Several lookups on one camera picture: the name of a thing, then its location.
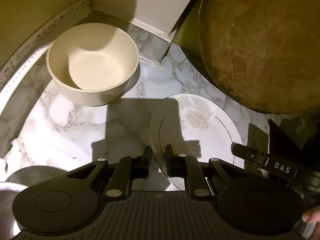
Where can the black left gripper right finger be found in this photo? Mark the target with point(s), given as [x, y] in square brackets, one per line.
[188, 168]

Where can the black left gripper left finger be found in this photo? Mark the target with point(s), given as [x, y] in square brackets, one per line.
[127, 170]

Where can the white floral plate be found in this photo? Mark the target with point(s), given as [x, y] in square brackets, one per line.
[195, 126]

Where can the cream round bowl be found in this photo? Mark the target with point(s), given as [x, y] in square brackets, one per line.
[92, 63]

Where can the person's right hand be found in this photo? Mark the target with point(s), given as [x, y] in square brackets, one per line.
[312, 215]

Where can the grey round metal lid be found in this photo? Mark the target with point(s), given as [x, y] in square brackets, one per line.
[29, 176]

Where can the round wooden cutting board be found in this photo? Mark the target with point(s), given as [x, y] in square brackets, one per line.
[264, 54]

